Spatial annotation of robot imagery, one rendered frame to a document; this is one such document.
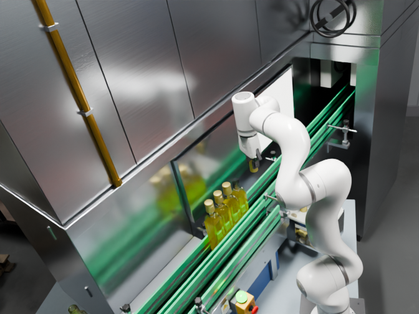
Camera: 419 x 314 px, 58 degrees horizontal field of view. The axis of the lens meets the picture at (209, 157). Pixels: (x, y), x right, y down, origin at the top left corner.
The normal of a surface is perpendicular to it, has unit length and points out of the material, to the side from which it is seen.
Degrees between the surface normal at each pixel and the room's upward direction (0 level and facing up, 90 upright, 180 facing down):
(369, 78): 90
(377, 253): 0
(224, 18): 90
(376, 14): 90
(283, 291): 0
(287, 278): 0
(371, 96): 90
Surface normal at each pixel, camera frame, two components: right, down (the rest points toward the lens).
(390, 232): -0.18, -0.79
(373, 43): -0.62, 0.55
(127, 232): 0.77, 0.26
